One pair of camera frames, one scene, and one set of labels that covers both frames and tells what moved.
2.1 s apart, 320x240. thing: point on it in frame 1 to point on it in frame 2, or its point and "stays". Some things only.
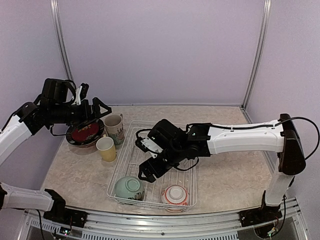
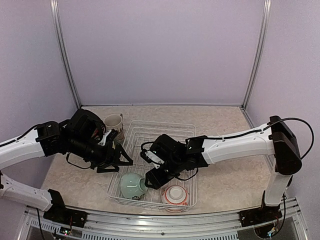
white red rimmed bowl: (175, 194) stays
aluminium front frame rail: (38, 226) stays
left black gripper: (95, 113) to (106, 159)
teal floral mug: (113, 124) stays
